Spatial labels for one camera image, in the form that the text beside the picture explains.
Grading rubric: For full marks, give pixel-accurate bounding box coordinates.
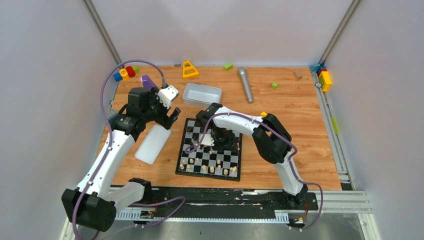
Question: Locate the green block near wall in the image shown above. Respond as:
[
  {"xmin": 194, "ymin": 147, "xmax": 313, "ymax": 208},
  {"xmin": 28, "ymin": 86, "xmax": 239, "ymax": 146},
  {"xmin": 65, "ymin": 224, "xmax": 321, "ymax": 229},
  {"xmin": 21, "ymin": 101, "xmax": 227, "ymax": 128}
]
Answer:
[{"xmin": 223, "ymin": 62, "xmax": 234, "ymax": 71}]

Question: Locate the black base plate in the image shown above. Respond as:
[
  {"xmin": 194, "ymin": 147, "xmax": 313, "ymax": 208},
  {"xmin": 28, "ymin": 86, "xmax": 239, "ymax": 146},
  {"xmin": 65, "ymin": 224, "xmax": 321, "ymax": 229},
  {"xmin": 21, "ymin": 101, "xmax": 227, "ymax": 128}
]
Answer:
[{"xmin": 140, "ymin": 186, "xmax": 319, "ymax": 219}]

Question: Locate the silver microphone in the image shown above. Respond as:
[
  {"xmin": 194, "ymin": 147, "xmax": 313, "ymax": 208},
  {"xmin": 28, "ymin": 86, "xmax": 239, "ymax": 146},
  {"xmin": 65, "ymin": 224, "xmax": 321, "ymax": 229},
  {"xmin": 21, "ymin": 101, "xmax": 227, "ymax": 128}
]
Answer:
[{"xmin": 237, "ymin": 66, "xmax": 254, "ymax": 104}]

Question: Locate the black white chessboard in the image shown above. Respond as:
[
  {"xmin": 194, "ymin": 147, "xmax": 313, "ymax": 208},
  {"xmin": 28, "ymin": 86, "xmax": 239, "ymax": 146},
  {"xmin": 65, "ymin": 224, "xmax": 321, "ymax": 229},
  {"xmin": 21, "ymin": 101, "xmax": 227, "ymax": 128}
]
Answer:
[{"xmin": 175, "ymin": 118, "xmax": 243, "ymax": 182}]

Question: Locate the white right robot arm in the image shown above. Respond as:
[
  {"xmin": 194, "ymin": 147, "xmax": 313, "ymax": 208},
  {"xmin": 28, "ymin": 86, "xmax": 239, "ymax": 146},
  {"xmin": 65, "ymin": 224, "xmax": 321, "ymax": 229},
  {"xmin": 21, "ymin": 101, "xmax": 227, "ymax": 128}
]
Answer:
[{"xmin": 186, "ymin": 103, "xmax": 308, "ymax": 209}]

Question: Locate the red cylinder block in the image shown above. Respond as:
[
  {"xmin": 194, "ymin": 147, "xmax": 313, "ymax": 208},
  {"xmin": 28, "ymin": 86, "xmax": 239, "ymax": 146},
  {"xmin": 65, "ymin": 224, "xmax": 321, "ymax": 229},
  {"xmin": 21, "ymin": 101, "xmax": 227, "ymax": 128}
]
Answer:
[{"xmin": 125, "ymin": 66, "xmax": 136, "ymax": 78}]

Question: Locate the stacked coloured blocks right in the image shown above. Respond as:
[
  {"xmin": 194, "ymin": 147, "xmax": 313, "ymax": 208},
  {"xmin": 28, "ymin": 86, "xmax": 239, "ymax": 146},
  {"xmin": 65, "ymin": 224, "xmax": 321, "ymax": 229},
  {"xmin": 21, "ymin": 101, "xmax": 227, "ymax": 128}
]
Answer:
[{"xmin": 309, "ymin": 64, "xmax": 332, "ymax": 92}]

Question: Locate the yellow triangular toy block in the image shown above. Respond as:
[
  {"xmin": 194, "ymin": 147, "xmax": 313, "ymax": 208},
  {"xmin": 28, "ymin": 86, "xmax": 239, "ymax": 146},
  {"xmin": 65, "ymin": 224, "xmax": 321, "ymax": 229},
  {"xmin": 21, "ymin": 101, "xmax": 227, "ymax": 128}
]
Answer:
[{"xmin": 182, "ymin": 60, "xmax": 200, "ymax": 79}]

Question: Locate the white rectangular box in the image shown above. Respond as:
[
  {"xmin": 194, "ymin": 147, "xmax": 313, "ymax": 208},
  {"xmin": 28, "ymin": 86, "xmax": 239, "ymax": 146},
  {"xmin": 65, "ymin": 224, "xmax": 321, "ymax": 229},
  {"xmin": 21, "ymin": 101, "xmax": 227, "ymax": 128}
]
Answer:
[{"xmin": 182, "ymin": 83, "xmax": 222, "ymax": 109}]

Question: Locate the blue toy block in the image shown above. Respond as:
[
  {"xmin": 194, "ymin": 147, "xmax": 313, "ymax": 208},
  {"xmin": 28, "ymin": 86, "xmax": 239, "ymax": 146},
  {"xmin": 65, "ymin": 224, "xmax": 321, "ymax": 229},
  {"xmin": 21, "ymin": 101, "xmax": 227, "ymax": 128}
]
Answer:
[{"xmin": 112, "ymin": 72, "xmax": 123, "ymax": 82}]

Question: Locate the purple metronome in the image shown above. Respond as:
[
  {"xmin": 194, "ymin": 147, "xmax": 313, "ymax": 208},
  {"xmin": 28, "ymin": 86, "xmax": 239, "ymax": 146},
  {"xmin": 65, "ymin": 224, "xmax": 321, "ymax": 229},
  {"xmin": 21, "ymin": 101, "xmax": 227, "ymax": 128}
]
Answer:
[{"xmin": 140, "ymin": 75, "xmax": 158, "ymax": 91}]

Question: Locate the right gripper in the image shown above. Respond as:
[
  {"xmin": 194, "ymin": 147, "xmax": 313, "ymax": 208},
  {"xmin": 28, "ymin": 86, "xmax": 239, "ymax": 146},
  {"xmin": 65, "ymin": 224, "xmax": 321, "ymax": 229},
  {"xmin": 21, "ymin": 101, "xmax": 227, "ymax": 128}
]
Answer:
[{"xmin": 211, "ymin": 127, "xmax": 239, "ymax": 152}]

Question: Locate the yellow cylinder block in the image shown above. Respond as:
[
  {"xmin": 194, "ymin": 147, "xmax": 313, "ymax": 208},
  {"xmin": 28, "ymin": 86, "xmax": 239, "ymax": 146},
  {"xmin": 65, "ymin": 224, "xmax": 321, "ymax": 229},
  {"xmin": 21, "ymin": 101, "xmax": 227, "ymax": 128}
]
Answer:
[{"xmin": 119, "ymin": 68, "xmax": 130, "ymax": 81}]

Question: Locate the green block in corner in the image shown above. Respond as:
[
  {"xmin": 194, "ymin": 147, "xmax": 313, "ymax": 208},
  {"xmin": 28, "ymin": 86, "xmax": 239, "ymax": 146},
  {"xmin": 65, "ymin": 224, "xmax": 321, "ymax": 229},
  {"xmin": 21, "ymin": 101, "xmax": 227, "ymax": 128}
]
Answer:
[{"xmin": 132, "ymin": 66, "xmax": 140, "ymax": 74}]

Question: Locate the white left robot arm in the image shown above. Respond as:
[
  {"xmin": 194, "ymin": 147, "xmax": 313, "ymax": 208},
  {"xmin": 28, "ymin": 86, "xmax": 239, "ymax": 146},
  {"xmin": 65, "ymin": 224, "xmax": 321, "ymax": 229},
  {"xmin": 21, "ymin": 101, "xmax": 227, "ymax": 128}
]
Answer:
[{"xmin": 61, "ymin": 85, "xmax": 181, "ymax": 232}]

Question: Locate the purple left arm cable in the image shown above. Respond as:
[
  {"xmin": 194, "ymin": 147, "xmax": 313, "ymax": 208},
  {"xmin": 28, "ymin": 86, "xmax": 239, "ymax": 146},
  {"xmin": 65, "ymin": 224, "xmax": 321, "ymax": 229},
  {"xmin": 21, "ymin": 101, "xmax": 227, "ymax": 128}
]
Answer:
[{"xmin": 71, "ymin": 59, "xmax": 186, "ymax": 240}]

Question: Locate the brown wooden block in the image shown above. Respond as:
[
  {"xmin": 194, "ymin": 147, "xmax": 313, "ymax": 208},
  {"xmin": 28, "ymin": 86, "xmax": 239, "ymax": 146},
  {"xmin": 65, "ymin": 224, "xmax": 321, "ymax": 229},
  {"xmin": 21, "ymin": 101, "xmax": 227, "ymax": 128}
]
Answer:
[{"xmin": 293, "ymin": 70, "xmax": 303, "ymax": 80}]

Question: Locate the white box lid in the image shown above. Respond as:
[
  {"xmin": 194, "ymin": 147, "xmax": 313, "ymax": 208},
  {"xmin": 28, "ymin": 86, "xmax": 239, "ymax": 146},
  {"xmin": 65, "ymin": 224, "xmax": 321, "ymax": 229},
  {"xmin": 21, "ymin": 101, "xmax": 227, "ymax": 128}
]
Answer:
[{"xmin": 134, "ymin": 124, "xmax": 172, "ymax": 165}]

